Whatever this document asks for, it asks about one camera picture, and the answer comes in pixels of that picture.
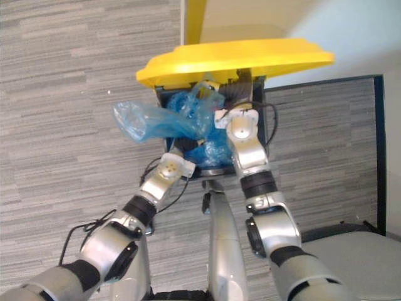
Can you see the black partition frame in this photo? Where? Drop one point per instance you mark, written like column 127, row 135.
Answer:
column 379, row 150

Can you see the grey upholstered seat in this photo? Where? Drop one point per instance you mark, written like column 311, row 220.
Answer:
column 354, row 260

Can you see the yellow wall panel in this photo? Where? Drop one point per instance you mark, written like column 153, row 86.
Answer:
column 195, row 22

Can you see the yellow trash can lid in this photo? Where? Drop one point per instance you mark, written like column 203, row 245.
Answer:
column 238, row 56

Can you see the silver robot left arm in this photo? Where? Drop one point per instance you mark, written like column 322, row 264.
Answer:
column 103, row 247

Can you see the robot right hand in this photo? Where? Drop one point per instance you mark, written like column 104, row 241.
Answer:
column 239, row 89

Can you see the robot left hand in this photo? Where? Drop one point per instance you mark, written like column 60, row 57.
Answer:
column 187, row 145

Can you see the dark blue large trash can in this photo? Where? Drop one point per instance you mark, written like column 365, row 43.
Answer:
column 260, row 94

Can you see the black robot waist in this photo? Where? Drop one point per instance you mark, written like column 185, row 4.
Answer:
column 178, row 295

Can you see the translucent blue plastic rubbish bag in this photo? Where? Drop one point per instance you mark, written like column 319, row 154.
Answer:
column 156, row 120

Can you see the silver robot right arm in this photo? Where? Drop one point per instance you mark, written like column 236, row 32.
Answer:
column 269, row 216

